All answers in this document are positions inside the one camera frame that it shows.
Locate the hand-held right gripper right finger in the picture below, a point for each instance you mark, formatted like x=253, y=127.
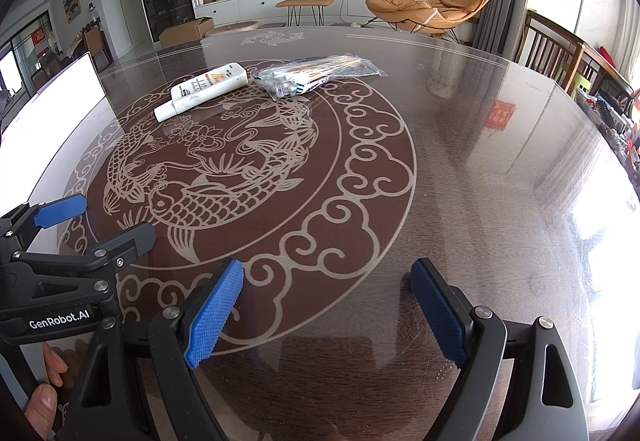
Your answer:
x=440, y=316

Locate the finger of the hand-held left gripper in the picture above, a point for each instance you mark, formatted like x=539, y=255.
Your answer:
x=125, y=246
x=60, y=211

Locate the clear plastic bag of swabs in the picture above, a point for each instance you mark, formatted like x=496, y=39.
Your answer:
x=310, y=71

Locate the brown wooden slat chair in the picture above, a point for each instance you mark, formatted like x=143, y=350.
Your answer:
x=545, y=48
x=600, y=76

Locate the white squeeze tube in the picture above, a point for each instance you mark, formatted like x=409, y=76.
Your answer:
x=210, y=83

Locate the orange lounge chair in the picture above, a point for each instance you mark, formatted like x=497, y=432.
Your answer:
x=415, y=8

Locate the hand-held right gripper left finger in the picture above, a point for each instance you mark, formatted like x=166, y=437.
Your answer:
x=215, y=316

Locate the framed wall painting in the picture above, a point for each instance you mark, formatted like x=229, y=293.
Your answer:
x=71, y=2

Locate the white television console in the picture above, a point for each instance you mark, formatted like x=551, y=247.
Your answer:
x=260, y=6

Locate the red door sticker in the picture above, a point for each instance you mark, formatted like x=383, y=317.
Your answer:
x=40, y=37

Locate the orange bench with hairpin legs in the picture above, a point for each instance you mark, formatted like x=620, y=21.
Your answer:
x=305, y=2

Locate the light round stool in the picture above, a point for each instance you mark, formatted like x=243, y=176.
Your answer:
x=234, y=27

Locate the cardboard box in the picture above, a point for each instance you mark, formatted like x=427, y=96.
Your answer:
x=187, y=31

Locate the person's left hand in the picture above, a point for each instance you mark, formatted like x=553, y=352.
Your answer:
x=42, y=401

